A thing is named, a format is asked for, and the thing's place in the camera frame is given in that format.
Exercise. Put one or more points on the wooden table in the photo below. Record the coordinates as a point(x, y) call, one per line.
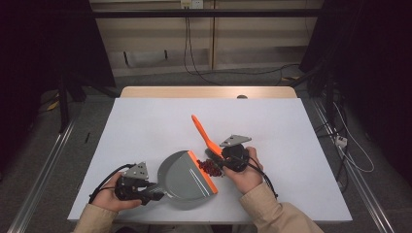
point(194, 92)

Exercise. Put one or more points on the orange brush with grey bristles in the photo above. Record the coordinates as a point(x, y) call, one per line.
point(204, 132)

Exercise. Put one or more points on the yellow floor tape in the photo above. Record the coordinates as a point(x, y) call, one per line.
point(290, 78)
point(53, 105)

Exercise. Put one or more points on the white power strip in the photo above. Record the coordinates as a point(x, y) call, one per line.
point(340, 140)

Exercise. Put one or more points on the grey dustpan with orange lip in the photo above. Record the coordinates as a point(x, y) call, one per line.
point(181, 181)

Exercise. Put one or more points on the dark round table grommet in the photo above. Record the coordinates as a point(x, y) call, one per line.
point(242, 96)

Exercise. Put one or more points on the black metal stand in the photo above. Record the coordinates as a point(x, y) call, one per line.
point(329, 97)
point(63, 106)

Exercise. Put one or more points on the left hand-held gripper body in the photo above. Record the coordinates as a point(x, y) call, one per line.
point(137, 171)

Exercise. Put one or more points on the small black stick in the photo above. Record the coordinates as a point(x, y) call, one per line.
point(86, 137)

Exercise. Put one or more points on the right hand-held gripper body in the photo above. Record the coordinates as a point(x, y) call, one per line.
point(234, 158)

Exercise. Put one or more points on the metal floor rail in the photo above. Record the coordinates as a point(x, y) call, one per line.
point(42, 181)
point(366, 194)

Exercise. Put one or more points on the white wall socket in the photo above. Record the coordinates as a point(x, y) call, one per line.
point(191, 3)

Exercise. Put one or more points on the dark curtain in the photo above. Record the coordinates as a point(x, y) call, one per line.
point(32, 39)
point(382, 48)

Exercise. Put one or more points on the person's right hand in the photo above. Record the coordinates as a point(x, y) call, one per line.
point(247, 181)

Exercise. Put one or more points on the beige wooden cabinet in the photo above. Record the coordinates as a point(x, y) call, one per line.
point(259, 35)

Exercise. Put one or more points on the person's left hand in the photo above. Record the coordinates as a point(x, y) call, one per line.
point(105, 200)

